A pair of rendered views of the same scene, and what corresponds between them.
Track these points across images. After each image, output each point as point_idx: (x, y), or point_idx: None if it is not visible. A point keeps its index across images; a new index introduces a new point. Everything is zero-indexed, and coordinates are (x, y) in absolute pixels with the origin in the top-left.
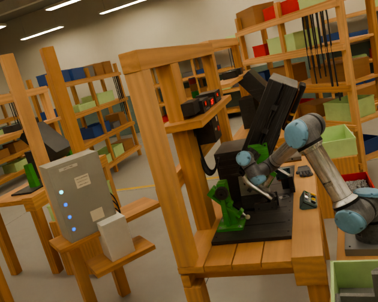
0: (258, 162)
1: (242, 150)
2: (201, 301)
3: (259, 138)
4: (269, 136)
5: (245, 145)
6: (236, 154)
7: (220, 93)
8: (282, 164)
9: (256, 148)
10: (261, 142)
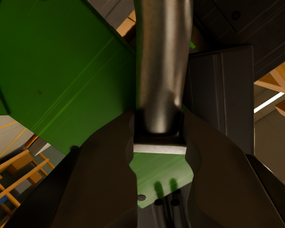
0: (111, 113)
1: (252, 104)
2: None
3: (186, 205)
4: (149, 224)
5: (241, 142)
6: (269, 45)
7: None
8: (125, 26)
9: (171, 168)
10: (163, 212)
